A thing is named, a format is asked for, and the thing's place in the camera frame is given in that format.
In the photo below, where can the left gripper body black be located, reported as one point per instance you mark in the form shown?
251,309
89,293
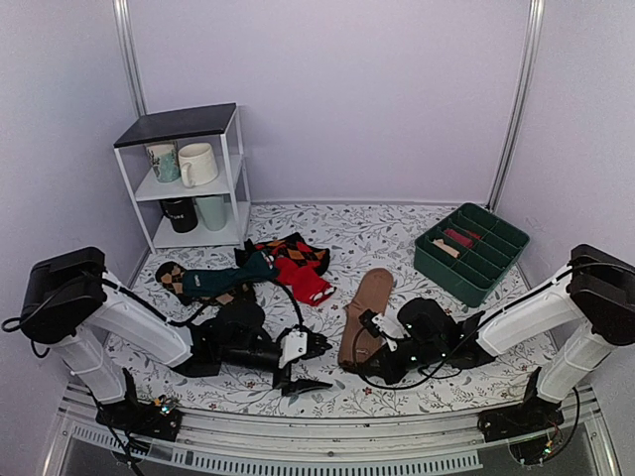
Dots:
230,354

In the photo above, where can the dark teal sock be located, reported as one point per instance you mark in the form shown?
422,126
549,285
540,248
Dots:
212,283

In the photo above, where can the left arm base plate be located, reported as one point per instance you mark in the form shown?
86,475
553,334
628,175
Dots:
159,419

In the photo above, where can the teal patterned mug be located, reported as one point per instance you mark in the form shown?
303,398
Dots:
164,161

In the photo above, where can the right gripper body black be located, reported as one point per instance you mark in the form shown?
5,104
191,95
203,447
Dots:
398,372

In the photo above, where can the aluminium corner post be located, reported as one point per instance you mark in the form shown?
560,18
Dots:
522,91
124,32

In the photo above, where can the left aluminium corner post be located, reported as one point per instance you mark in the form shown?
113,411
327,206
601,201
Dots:
124,32

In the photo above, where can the white metal shelf black top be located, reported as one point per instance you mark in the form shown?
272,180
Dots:
220,126

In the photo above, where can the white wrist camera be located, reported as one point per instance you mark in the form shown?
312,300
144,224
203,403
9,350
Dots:
378,326
293,347

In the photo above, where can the black sock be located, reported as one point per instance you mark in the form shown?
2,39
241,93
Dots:
243,254

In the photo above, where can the pale green mug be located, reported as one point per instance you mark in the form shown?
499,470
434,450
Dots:
212,211

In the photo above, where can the black mug white text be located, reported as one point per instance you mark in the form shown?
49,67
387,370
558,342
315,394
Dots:
181,214

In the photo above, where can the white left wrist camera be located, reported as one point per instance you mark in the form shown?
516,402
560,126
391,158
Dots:
293,347

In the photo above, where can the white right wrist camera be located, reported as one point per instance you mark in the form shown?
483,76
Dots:
378,326

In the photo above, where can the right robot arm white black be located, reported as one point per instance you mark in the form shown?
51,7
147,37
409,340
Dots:
593,289

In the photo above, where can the argyle brown orange sock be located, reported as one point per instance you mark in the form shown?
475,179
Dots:
295,248

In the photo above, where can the rolled red sock in box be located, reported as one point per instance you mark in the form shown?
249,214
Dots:
465,239

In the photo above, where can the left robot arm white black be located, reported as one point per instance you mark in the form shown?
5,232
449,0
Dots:
70,295

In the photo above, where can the right aluminium corner post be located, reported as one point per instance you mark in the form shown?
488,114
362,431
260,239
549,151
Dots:
522,91

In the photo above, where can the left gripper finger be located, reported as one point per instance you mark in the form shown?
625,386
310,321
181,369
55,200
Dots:
317,345
282,381

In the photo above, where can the tan ribbed sock brown cuff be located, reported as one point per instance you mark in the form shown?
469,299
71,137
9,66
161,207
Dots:
357,345

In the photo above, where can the red sock white trim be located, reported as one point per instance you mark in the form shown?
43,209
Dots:
306,285

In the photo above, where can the aluminium front rail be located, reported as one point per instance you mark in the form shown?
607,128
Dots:
232,444

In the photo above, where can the argyle sock brown beige left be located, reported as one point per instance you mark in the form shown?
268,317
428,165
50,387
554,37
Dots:
170,277

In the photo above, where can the green divided storage box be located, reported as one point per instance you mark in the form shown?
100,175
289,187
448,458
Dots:
476,273

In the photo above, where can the floral patterned table mat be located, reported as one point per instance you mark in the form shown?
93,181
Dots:
359,238

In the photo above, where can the cream ceramic mug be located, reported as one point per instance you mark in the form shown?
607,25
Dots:
197,164

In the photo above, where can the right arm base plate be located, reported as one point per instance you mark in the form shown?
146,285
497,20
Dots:
531,415

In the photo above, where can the rolled beige sock in box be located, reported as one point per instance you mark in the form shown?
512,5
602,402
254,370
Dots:
440,243

